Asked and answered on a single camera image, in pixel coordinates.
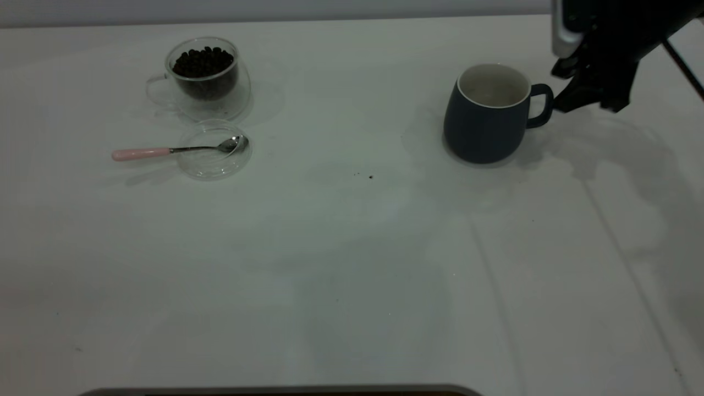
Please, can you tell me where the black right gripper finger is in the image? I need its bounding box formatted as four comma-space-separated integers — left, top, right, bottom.
552, 55, 584, 78
553, 77, 601, 113

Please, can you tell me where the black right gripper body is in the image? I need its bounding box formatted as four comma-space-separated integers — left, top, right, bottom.
577, 0, 669, 112

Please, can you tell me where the dark coffee beans pile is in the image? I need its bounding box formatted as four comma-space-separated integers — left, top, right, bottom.
173, 47, 239, 101

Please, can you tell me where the clear double-walled glass cup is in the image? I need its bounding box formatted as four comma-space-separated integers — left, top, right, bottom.
146, 37, 252, 122

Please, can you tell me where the dark grey ceramic mug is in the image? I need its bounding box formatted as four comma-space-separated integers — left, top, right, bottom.
443, 63, 554, 164

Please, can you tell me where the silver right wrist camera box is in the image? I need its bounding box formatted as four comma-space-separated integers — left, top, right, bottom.
552, 0, 585, 58

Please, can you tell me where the pink-handled metal spoon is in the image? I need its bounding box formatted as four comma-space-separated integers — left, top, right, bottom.
112, 136, 249, 162

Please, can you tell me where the clear round glass lid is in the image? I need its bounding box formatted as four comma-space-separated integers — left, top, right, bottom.
177, 119, 253, 181

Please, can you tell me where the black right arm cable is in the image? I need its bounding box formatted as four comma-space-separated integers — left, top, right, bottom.
663, 40, 704, 102

